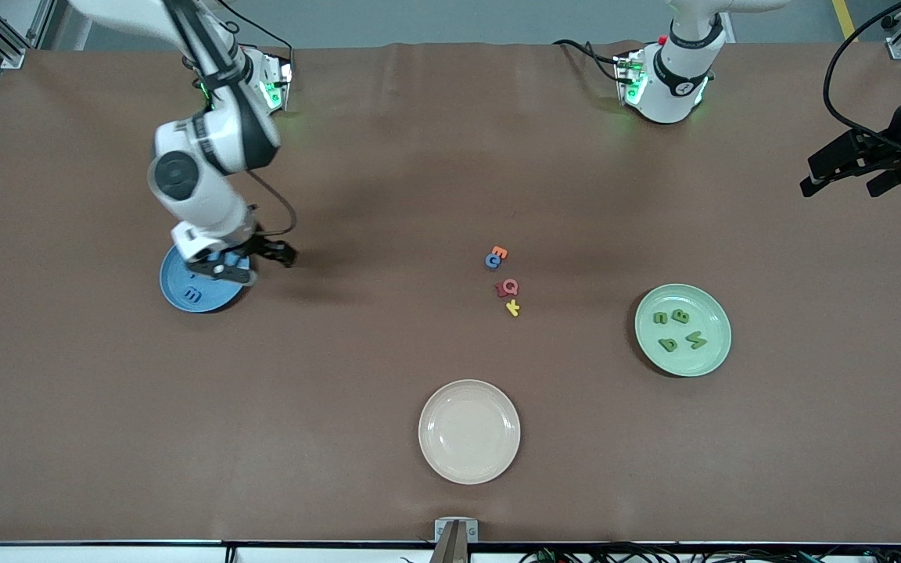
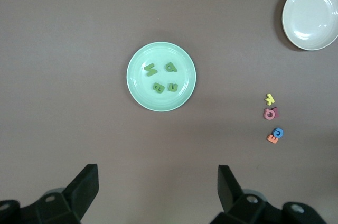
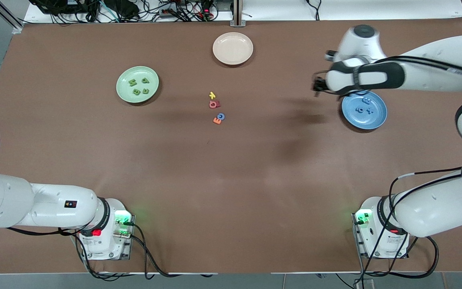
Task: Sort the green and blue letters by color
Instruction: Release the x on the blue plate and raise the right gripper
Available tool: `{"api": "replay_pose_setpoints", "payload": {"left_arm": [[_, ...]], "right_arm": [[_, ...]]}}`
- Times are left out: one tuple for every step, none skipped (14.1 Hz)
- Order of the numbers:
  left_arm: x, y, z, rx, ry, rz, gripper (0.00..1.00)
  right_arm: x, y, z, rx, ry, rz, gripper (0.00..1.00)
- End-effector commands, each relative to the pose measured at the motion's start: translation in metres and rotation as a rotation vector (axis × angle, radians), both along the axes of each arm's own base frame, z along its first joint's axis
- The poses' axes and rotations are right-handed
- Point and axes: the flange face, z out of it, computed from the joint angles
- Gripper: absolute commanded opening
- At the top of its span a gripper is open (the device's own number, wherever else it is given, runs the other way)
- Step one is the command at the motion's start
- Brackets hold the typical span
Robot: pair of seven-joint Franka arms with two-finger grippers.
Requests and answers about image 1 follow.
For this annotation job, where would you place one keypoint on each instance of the blue foam letter m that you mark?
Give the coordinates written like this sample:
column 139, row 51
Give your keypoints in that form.
column 193, row 291

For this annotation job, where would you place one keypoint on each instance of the pink foam letter Q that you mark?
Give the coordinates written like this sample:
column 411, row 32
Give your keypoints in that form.
column 515, row 291

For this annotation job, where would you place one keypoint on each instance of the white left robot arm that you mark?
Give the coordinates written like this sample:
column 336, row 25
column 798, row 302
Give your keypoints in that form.
column 673, row 105

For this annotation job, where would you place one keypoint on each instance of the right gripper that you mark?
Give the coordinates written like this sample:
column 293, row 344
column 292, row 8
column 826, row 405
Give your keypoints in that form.
column 256, row 245

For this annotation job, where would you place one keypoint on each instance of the green foam letter p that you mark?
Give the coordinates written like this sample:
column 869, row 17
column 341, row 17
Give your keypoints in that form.
column 665, row 345

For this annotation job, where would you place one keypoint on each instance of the blue plate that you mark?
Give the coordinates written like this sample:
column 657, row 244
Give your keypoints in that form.
column 212, row 301

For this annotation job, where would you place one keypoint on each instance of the green plate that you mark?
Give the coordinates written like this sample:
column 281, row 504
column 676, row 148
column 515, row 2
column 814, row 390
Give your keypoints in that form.
column 673, row 360

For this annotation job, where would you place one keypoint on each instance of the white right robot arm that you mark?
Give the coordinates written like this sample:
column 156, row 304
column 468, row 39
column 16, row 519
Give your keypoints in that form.
column 212, row 207

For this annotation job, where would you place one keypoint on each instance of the beige plate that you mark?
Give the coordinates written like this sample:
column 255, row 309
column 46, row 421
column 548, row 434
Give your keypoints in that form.
column 469, row 432

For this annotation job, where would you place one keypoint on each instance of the blue foam letter x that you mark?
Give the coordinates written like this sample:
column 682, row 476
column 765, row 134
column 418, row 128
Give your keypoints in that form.
column 230, row 256

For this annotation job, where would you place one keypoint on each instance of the blue foam letter e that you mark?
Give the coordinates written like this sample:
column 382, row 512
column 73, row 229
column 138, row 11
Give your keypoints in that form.
column 489, row 262

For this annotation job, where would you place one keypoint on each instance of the green foam letter B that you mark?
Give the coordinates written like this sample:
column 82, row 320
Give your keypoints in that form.
column 681, row 316

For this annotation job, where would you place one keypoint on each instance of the metal bracket with bar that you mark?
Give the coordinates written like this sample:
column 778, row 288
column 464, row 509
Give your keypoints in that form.
column 454, row 539

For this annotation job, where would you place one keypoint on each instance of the yellow foam letter k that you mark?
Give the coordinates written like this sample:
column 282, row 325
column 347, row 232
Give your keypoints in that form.
column 512, row 309

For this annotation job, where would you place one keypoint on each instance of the white table edge rail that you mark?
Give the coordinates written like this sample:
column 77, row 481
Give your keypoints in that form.
column 67, row 555

